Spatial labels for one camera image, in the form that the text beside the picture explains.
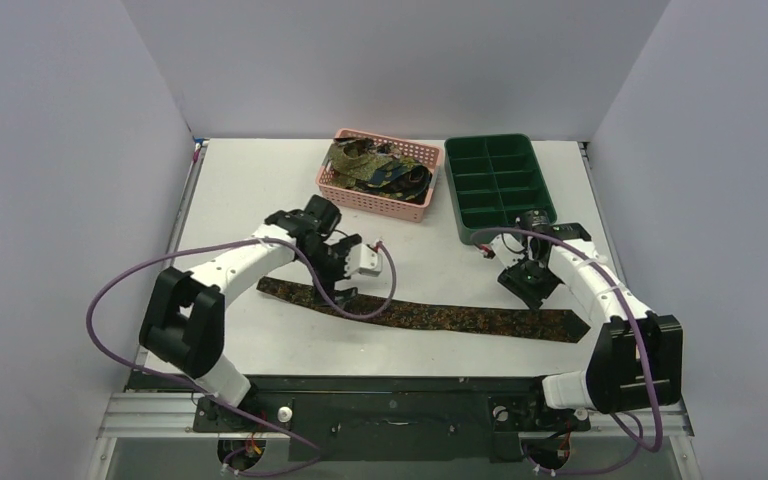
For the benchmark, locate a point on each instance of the dark patterned necktie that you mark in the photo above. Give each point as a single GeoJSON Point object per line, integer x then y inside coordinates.
{"type": "Point", "coordinates": [549, 325]}

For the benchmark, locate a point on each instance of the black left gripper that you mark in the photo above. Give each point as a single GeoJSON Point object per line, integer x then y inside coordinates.
{"type": "Point", "coordinates": [342, 249]}

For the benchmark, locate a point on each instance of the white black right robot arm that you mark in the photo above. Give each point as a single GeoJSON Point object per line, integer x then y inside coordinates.
{"type": "Point", "coordinates": [637, 356]}

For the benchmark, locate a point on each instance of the green divided plastic tray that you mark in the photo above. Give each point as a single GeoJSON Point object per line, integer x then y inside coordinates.
{"type": "Point", "coordinates": [492, 180]}

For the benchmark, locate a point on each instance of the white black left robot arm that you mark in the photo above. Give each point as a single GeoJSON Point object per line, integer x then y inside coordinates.
{"type": "Point", "coordinates": [184, 324]}

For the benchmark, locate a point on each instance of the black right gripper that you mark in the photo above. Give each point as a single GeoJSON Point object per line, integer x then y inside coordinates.
{"type": "Point", "coordinates": [531, 279]}

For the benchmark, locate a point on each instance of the black metal base rail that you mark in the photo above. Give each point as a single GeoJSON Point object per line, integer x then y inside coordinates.
{"type": "Point", "coordinates": [369, 419]}

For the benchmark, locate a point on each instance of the pile of patterned ties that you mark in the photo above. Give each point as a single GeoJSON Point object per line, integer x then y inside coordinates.
{"type": "Point", "coordinates": [379, 169]}

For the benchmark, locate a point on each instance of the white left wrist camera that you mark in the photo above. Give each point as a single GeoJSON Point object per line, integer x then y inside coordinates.
{"type": "Point", "coordinates": [363, 259]}

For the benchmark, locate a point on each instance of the pink plastic basket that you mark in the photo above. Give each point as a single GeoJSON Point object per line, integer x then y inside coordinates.
{"type": "Point", "coordinates": [430, 156]}

